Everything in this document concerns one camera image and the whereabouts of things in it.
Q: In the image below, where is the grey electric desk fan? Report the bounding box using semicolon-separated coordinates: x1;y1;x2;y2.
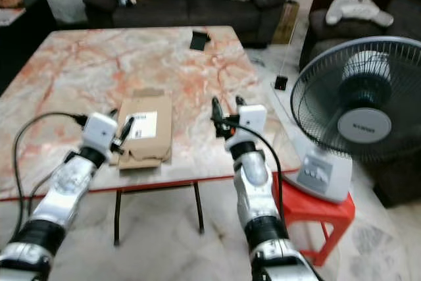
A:
289;36;421;205

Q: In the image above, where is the dark grey sofa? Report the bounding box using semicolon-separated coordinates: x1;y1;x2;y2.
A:
82;0;288;49

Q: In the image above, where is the small black flat pouch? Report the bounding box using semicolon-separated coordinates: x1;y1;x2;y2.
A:
189;30;212;51

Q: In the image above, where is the dark grey armchair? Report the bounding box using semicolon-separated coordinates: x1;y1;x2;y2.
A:
298;0;421;208

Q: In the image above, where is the long white plush toy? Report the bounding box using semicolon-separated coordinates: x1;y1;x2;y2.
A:
325;0;395;29

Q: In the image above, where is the red plastic stool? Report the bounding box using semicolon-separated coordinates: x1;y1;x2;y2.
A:
271;171;357;268

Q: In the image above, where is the brown cardboard box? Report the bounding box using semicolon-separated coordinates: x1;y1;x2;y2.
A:
271;0;301;46

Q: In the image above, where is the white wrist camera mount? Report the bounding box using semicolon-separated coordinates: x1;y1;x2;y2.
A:
81;113;120;155
235;104;268;138

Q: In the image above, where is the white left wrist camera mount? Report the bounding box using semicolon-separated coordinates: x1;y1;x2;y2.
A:
81;113;120;155

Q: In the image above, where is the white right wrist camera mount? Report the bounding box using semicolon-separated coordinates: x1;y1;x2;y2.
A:
235;104;268;138

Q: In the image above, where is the marble pattern folding table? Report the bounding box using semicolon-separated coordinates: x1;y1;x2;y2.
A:
0;26;303;245

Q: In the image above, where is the low black cabinet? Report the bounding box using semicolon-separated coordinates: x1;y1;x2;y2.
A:
0;0;58;94

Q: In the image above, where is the white paper sheet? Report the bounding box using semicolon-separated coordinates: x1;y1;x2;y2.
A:
0;7;27;26

